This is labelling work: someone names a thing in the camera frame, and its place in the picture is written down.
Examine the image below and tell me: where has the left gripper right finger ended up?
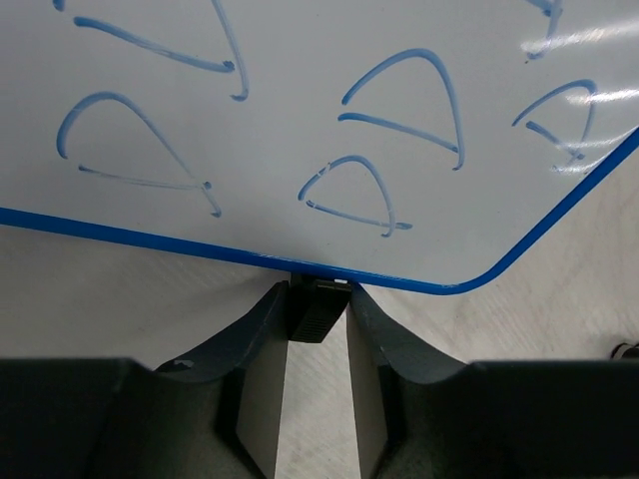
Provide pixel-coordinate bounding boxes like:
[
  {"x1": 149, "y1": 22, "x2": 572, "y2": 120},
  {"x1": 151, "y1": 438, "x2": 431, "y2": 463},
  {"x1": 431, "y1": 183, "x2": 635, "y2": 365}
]
[{"x1": 346, "y1": 288, "x2": 464, "y2": 478}]

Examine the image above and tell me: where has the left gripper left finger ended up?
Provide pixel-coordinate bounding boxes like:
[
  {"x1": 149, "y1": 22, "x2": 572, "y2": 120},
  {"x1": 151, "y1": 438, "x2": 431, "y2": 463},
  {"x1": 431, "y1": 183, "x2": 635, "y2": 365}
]
[{"x1": 157, "y1": 281, "x2": 290, "y2": 478}]

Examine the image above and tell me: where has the blue framed whiteboard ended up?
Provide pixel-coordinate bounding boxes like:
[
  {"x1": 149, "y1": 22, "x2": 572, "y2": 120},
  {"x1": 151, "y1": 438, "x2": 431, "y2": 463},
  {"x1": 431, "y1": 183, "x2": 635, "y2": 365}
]
[{"x1": 1, "y1": 1, "x2": 638, "y2": 294}]

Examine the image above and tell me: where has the black whiteboard foot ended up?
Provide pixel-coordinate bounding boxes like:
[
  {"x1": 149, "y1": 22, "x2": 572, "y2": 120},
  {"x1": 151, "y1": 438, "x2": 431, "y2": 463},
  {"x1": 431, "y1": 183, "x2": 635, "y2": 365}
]
[{"x1": 286, "y1": 273, "x2": 352, "y2": 343}]

